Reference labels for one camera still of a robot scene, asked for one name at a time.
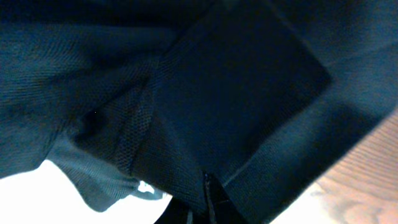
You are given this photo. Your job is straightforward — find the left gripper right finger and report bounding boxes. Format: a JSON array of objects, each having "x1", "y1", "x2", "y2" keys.
[{"x1": 203, "y1": 172, "x2": 248, "y2": 224}]

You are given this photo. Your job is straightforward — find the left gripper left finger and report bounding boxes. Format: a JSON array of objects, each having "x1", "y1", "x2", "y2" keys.
[{"x1": 154, "y1": 197, "x2": 193, "y2": 224}]

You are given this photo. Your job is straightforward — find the black polo shirt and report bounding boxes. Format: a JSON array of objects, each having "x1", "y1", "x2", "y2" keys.
[{"x1": 1, "y1": 0, "x2": 397, "y2": 223}]

